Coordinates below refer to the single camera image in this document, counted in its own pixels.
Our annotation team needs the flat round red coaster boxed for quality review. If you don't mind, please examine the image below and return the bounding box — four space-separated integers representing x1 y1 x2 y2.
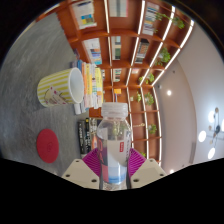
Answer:
35 128 60 164

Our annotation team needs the ceiling air vent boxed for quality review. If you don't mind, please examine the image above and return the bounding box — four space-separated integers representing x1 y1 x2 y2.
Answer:
189 141 198 165

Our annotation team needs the stack of dark books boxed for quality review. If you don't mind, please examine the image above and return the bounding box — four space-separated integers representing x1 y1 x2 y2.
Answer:
77 117 101 159

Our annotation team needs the stack of colourful books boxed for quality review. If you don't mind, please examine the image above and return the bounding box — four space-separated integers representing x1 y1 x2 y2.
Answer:
71 59 105 116

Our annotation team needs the yellow striped white mug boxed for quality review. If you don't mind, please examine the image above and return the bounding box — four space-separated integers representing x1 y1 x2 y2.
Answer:
36 67 85 108

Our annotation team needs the clear plastic water bottle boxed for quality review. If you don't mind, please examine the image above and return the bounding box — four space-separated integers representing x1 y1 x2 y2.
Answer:
95 101 133 192

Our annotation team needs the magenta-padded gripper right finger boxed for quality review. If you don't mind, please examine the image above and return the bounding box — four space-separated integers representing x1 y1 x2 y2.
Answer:
127 147 168 190

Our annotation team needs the wooden bookshelf unit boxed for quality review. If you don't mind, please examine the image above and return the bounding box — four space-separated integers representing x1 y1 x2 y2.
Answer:
36 0 196 168

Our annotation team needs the branched ceiling lamp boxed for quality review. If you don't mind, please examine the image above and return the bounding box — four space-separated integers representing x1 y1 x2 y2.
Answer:
198 106 224 161

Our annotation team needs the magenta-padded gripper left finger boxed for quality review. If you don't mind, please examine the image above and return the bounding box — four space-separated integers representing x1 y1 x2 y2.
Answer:
61 148 102 190

